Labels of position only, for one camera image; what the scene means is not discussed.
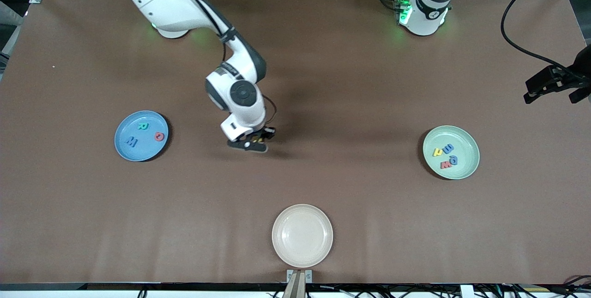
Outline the green plate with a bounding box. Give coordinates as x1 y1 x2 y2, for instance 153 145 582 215
422 125 481 180

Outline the beige plate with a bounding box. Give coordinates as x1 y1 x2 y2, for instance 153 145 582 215
271 204 334 269

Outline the blue plate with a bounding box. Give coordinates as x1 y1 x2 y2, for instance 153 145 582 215
114 110 169 162

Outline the brown table cover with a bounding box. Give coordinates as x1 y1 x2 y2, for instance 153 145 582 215
0 0 591 286

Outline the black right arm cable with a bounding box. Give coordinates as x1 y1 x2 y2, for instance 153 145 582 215
262 94 278 126

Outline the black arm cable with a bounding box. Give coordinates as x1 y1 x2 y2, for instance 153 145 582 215
262 94 278 126
501 0 591 81

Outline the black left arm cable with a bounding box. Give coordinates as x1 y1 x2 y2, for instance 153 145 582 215
501 0 591 81

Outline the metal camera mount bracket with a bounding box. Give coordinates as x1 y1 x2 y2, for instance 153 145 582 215
283 269 313 298

